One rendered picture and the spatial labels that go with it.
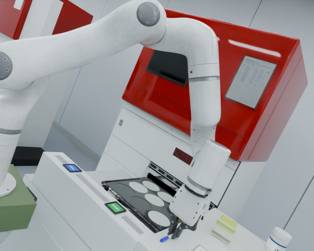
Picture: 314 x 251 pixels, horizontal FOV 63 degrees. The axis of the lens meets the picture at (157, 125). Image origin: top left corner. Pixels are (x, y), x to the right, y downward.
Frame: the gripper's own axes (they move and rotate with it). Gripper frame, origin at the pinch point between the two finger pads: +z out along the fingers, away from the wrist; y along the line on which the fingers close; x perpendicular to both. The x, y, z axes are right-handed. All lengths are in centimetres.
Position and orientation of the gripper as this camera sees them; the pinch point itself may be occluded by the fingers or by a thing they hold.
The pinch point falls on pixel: (174, 230)
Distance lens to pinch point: 89.2
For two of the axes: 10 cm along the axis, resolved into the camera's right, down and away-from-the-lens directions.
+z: -4.2, 9.0, 1.5
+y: -7.3, -4.3, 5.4
